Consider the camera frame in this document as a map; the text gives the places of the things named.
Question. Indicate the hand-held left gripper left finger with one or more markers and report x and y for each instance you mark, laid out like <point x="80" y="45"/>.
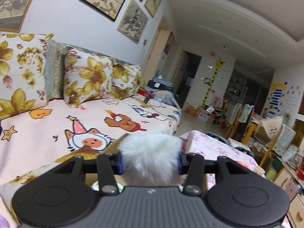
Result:
<point x="120" y="165"/>

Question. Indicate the red tin box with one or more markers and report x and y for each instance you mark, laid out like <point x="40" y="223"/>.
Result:
<point x="300" y="173"/>

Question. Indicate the wooden chair with white cover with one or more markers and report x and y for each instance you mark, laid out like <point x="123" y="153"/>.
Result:
<point x="270" y="128"/>

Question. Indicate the pink wall sticker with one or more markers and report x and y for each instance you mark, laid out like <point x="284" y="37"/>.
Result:
<point x="217" y="100"/>

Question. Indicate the white paper cup green print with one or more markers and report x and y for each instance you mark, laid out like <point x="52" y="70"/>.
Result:
<point x="259" y="171"/>

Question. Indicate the framed picture beside door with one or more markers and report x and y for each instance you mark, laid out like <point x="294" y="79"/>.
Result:
<point x="169" y="42"/>

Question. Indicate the pile of blue clothes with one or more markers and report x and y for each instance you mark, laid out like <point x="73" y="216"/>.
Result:
<point x="166" y="84"/>

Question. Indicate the yellow floral cushion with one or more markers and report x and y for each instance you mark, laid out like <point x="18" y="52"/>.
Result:
<point x="90" y="76"/>
<point x="125" y="80"/>
<point x="21" y="76"/>

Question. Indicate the orange snack packet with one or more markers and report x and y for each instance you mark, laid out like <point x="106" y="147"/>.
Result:
<point x="239" y="163"/>

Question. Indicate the monkey wall sticker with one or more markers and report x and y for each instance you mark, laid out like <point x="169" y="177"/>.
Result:
<point x="207" y="80"/>

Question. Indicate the pink printed tablecloth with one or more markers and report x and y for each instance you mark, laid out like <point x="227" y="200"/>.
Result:
<point x="213" y="147"/>

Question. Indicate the orange printed cardboard box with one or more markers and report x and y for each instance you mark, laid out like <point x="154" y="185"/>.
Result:
<point x="191" y="110"/>

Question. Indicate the sun wall sticker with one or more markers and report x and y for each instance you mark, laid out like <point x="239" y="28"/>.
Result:
<point x="213" y="53"/>

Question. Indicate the glass display cabinet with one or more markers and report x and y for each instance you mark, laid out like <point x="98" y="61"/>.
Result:
<point x="237" y="87"/>

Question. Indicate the grey lace sofa back cover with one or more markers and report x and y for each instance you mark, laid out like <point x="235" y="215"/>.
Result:
<point x="55" y="71"/>

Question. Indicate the chair with blue quilted cover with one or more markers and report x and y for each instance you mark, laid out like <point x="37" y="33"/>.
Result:
<point x="288" y="135"/>

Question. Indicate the green waste bin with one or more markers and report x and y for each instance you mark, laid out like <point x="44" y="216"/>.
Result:
<point x="272" y="173"/>

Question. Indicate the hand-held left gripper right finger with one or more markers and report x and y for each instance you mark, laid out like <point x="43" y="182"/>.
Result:
<point x="179" y="165"/>

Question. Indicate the white fluffy plush toy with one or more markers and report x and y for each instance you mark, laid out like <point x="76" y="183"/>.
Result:
<point x="149" y="154"/>

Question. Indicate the black bag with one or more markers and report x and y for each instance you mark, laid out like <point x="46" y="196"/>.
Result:
<point x="154" y="84"/>

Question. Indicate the giraffe height chart sticker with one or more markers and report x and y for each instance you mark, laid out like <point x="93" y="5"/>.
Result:
<point x="211" y="83"/>

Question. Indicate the cream cabinet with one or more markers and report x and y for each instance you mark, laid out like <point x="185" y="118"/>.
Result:
<point x="298" y="209"/>

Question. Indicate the white and blue cardboard box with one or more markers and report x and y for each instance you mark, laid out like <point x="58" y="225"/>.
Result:
<point x="203" y="116"/>

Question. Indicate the sofa with cartoon cover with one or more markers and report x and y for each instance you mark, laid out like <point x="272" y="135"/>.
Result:
<point x="47" y="135"/>

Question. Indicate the wooden chair with pale cover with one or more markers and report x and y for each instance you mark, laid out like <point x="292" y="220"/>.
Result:
<point x="247" y="114"/>

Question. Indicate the large framed wall picture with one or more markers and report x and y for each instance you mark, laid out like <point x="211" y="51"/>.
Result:
<point x="14" y="2"/>

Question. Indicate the glass jar appliance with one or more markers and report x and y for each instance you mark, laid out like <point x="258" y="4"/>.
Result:
<point x="298" y="159"/>

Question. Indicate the yellow dining table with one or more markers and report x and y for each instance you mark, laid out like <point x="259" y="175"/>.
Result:
<point x="251" y="128"/>

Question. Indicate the blue wall chart poster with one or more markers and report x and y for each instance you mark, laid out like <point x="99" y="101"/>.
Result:
<point x="279" y="99"/>

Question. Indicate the blue denim chair back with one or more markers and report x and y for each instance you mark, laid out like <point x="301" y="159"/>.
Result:
<point x="215" y="136"/>
<point x="244" y="150"/>

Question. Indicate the unframed sketch wall picture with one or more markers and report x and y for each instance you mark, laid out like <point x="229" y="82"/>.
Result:
<point x="133" y="20"/>

